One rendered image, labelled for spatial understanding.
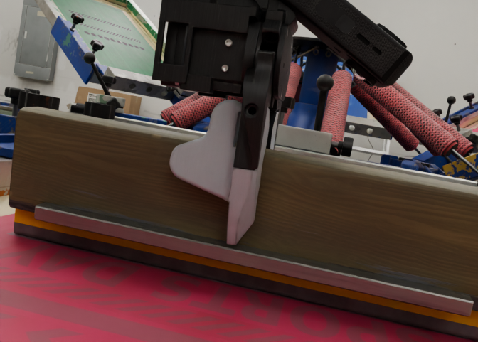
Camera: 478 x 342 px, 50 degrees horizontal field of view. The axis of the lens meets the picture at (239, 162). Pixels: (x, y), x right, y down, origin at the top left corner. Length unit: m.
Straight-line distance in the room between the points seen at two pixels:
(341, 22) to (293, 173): 0.10
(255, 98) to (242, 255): 0.10
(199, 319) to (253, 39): 0.17
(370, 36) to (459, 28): 4.61
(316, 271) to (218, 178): 0.09
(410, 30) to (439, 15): 0.27
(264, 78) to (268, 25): 0.03
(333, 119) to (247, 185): 0.79
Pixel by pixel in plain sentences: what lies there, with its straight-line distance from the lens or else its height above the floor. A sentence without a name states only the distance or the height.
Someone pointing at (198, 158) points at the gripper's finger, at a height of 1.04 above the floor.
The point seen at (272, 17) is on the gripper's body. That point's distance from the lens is 0.33.
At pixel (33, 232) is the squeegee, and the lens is 0.42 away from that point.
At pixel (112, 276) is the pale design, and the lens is 0.36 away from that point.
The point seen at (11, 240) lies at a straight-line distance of 0.42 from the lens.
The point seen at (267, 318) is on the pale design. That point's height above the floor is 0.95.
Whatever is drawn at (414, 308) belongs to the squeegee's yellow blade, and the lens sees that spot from 0.37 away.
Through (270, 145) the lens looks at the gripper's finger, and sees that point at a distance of 0.36.
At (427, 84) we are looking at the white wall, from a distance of 4.82.
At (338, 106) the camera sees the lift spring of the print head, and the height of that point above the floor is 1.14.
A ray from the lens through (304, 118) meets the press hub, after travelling 1.38.
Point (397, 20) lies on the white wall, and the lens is 4.87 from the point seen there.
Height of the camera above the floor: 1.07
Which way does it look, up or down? 4 degrees down
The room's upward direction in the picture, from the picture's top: 10 degrees clockwise
